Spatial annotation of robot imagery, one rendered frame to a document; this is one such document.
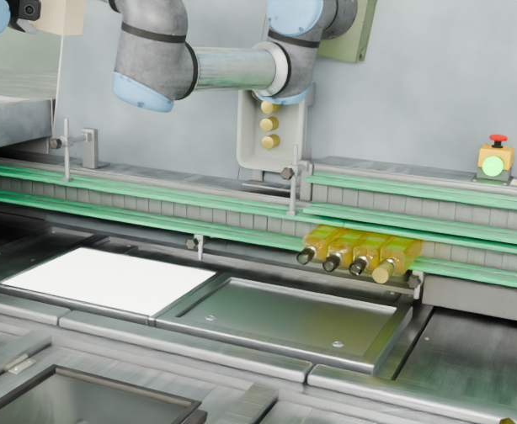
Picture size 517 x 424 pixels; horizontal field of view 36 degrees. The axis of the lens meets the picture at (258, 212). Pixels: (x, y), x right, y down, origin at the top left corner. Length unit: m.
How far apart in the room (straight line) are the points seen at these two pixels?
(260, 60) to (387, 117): 0.45
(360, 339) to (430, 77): 0.67
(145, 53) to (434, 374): 0.82
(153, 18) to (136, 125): 0.90
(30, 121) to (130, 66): 0.96
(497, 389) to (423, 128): 0.68
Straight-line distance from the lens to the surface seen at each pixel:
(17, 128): 2.30
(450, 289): 1.90
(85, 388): 1.51
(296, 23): 1.70
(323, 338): 1.62
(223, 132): 2.13
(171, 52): 1.41
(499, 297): 1.88
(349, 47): 1.90
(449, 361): 1.67
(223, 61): 1.56
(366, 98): 1.98
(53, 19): 1.92
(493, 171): 1.84
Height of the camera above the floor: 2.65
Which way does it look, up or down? 63 degrees down
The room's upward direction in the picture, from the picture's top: 120 degrees counter-clockwise
